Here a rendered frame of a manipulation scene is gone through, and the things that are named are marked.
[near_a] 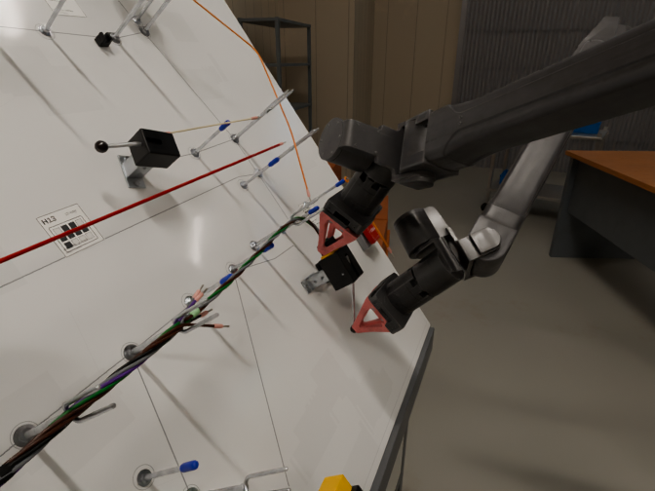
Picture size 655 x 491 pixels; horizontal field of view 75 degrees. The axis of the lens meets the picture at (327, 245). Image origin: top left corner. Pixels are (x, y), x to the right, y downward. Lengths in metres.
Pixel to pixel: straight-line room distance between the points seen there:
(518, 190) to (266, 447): 0.50
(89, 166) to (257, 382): 0.34
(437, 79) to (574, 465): 5.48
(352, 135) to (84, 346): 0.37
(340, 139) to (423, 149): 0.10
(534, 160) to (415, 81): 6.02
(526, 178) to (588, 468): 1.57
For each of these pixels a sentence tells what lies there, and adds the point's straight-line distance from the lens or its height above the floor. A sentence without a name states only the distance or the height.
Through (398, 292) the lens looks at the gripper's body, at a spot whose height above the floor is 1.13.
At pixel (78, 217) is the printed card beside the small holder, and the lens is 0.54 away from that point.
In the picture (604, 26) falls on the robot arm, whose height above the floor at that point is 1.51.
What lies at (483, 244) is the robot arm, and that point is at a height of 1.22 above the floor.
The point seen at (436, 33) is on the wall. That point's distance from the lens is 6.71.
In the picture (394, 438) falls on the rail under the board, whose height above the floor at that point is 0.86.
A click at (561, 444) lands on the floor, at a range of 2.18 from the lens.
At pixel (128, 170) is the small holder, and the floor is 1.33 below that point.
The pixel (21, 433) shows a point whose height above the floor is 1.18.
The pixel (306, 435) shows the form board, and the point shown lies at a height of 0.98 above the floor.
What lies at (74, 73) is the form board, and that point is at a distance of 0.67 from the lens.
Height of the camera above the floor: 1.45
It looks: 23 degrees down
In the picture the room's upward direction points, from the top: straight up
